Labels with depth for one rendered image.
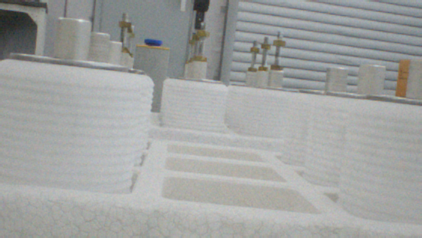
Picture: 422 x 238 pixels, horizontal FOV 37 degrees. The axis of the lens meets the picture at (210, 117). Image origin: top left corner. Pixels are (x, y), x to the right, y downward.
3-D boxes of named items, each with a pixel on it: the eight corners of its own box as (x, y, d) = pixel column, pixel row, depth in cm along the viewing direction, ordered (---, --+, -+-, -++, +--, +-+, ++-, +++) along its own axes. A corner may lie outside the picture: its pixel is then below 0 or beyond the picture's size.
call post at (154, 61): (119, 193, 133) (135, 45, 132) (121, 187, 140) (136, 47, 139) (153, 196, 134) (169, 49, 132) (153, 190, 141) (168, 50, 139)
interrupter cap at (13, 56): (-6, 62, 37) (-5, 50, 37) (24, 65, 45) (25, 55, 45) (122, 76, 38) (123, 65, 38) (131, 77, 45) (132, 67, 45)
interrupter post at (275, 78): (281, 93, 98) (283, 71, 98) (282, 93, 96) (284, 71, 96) (265, 91, 98) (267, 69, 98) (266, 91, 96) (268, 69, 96)
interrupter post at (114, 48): (94, 72, 64) (98, 39, 63) (97, 72, 66) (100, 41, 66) (118, 74, 64) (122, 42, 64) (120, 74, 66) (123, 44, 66)
